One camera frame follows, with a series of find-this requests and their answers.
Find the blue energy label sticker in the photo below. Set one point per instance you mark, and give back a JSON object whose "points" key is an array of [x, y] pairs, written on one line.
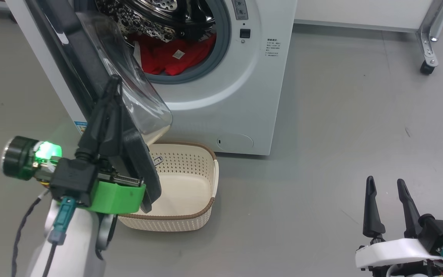
{"points": [[80, 127]]}

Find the white front-load washing machine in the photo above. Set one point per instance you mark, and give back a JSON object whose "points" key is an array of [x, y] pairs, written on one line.
{"points": [[244, 100]]}

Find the metal stand with caster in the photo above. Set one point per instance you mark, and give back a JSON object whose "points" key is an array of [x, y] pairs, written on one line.
{"points": [[431, 34]]}

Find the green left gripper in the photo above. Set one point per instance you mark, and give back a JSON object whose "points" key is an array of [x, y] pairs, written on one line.
{"points": [[117, 198]]}

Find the red garment white trim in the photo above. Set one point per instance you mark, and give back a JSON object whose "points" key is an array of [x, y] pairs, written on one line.
{"points": [[150, 57], [190, 54]]}

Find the round white filter cover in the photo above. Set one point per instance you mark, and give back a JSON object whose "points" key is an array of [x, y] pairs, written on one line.
{"points": [[235, 141]]}

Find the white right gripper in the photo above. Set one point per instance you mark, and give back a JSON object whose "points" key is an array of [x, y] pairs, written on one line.
{"points": [[390, 252]]}

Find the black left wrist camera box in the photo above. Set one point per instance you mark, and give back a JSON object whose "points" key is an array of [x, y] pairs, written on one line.
{"points": [[71, 179]]}

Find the cream perforated laundry basket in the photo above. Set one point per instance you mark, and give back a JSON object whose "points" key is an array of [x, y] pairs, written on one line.
{"points": [[183, 192]]}

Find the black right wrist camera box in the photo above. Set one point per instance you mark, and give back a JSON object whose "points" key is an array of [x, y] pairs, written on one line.
{"points": [[442, 234]]}

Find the washing machine glass door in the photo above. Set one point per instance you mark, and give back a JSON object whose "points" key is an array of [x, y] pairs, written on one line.
{"points": [[79, 50]]}

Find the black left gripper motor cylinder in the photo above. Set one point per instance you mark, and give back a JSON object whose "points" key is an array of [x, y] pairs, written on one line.
{"points": [[19, 157]]}

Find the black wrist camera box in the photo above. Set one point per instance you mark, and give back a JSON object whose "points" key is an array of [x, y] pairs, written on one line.
{"points": [[71, 179], [442, 234]]}

